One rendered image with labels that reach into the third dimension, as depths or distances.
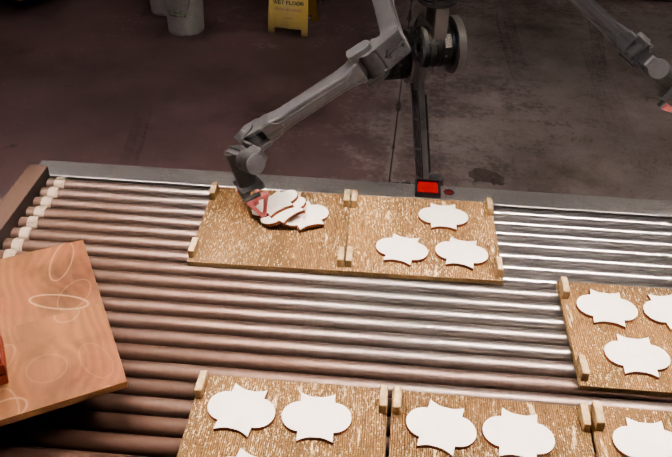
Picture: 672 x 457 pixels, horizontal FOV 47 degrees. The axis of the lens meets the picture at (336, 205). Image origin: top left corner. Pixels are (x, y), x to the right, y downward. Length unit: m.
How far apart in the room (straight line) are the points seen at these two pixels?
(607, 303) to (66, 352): 1.26
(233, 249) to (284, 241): 0.14
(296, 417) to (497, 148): 3.00
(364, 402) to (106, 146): 3.03
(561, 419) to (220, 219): 1.05
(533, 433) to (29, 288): 1.15
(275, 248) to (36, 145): 2.68
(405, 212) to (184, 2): 3.68
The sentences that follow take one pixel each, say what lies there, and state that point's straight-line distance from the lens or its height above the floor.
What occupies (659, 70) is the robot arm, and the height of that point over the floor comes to 1.32.
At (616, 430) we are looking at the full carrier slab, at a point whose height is 0.95.
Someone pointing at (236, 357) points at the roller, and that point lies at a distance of 1.80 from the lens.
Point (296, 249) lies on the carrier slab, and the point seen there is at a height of 0.94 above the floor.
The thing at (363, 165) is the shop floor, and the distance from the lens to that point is 4.15.
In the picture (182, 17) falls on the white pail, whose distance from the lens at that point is 5.67.
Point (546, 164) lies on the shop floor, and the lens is 4.35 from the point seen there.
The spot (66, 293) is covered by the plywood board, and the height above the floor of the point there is 1.04.
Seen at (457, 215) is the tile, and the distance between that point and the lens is 2.20.
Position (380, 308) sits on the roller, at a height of 0.92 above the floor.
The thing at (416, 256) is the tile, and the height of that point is 0.95.
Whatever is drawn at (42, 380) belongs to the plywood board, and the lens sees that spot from 1.67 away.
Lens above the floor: 2.22
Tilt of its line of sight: 35 degrees down
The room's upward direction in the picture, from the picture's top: 1 degrees clockwise
